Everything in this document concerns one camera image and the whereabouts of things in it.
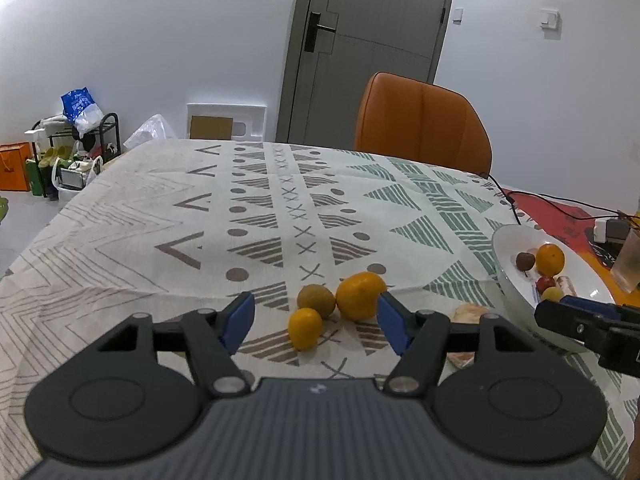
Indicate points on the patterned tablecloth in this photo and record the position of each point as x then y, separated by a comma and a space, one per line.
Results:
150, 220

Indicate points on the orange leather chair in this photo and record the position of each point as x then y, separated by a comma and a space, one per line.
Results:
420, 120

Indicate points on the curved peeled pomelo segment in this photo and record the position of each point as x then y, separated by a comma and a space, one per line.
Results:
467, 312

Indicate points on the dark purple passion fruit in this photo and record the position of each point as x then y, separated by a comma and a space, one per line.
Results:
525, 261

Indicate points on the clear plastic bag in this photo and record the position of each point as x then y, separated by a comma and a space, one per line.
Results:
150, 132

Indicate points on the white foam frame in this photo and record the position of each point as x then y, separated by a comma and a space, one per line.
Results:
252, 115

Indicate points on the orange paper bag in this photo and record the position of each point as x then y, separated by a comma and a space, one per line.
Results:
14, 167

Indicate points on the small yellow lemon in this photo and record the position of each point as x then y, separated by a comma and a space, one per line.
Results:
305, 329

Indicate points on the brown cardboard sheet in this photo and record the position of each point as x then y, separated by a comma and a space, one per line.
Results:
211, 128

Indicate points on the grey door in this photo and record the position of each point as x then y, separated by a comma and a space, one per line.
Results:
370, 10

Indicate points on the orange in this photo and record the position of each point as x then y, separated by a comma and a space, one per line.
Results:
550, 258
359, 296

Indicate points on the green kiwi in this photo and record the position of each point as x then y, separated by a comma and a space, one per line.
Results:
551, 294
316, 301

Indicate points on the red orange table mat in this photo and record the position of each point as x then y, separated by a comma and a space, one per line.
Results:
550, 215

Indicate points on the white plastic bag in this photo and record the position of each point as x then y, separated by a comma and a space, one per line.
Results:
70, 182

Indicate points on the white bowl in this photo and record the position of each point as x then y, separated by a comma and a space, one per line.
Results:
512, 245

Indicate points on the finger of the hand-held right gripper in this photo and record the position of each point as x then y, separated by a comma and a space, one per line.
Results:
590, 305
560, 317

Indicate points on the black shoe rack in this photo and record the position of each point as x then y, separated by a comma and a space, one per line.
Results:
111, 132

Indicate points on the blue plastic bag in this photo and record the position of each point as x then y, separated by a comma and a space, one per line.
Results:
80, 107

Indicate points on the green box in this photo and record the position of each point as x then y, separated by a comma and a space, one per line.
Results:
35, 177

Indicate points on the clear plastic cup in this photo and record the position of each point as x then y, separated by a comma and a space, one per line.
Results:
629, 265

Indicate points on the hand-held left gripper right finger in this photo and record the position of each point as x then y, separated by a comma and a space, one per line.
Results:
395, 322

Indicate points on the small white wall switch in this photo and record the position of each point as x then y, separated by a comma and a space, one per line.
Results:
457, 15

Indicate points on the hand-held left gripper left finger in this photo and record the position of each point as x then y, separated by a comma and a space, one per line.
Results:
239, 322

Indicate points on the white wall switch panel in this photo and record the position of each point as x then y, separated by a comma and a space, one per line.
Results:
549, 18

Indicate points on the green floor rug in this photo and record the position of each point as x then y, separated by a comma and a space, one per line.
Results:
3, 210

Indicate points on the small red apple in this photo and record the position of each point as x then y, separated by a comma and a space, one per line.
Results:
545, 283

